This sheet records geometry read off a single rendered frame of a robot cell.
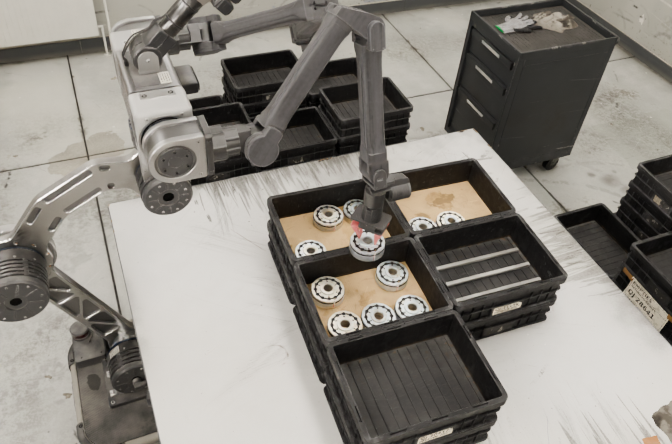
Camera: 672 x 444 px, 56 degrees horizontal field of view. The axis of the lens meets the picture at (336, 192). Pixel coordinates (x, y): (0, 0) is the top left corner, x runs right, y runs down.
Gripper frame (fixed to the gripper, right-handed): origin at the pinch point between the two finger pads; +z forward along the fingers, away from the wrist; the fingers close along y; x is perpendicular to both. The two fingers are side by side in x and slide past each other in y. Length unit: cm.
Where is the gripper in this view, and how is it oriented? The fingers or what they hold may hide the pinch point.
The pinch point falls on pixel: (368, 238)
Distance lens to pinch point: 185.0
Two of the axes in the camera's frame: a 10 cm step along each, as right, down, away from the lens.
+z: -0.7, 7.3, 6.8
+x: -4.4, 5.9, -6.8
